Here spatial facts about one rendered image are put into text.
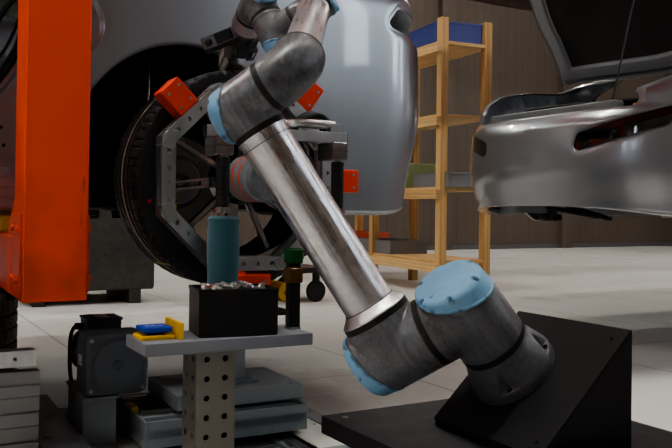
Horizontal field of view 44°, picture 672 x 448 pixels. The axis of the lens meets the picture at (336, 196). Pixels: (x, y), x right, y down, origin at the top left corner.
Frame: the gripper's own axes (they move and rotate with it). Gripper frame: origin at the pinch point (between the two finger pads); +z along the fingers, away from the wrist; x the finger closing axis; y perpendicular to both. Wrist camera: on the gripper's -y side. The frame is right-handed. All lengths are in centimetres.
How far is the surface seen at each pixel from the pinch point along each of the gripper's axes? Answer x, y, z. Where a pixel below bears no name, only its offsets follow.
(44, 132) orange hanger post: -26, -57, -12
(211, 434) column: -107, -31, 1
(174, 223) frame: -47, -24, 7
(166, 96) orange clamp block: -15.9, -23.0, -10.0
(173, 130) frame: -24.4, -22.1, -5.7
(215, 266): -63, -18, 2
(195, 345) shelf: -88, -34, -13
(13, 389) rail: -79, -70, 26
